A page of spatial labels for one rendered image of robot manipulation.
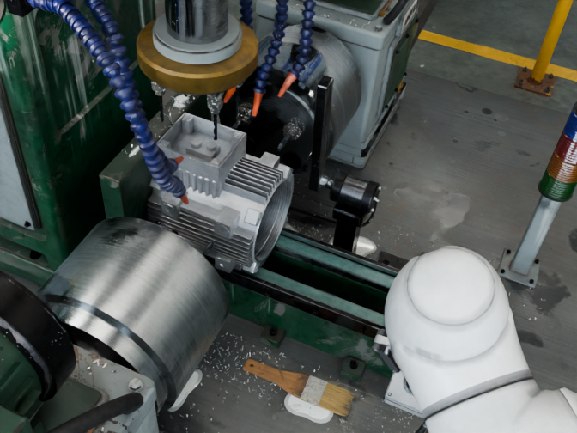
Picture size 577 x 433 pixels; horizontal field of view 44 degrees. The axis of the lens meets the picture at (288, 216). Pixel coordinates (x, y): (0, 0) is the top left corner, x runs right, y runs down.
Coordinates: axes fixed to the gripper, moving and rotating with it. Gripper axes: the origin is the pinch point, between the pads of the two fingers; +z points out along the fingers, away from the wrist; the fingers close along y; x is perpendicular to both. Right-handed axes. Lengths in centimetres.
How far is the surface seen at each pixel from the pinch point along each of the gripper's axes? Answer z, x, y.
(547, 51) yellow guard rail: 183, -194, -5
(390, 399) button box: 4.1, 3.5, 2.6
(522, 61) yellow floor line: 207, -203, 4
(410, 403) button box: 4.0, 2.9, -0.2
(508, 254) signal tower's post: 50, -41, -9
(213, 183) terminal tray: 7.1, -18.4, 41.2
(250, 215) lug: 8.7, -16.0, 33.6
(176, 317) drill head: -4.4, 5.6, 32.7
